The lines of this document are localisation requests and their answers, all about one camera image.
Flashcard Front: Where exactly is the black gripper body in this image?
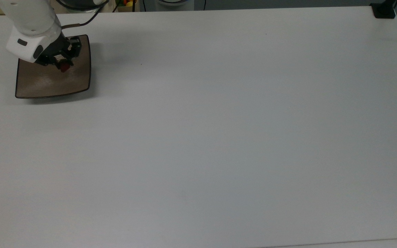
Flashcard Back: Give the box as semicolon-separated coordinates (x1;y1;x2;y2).
35;34;82;66

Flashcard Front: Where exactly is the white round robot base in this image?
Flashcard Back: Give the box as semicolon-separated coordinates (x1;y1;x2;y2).
154;0;195;11

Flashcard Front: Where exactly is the square brown ceramic plate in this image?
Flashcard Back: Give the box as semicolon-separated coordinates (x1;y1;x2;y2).
15;34;92;100

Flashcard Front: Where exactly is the black stand base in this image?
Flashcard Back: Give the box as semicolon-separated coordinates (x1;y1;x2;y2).
370;0;397;19

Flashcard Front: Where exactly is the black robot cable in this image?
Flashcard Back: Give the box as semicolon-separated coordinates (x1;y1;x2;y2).
57;0;111;30

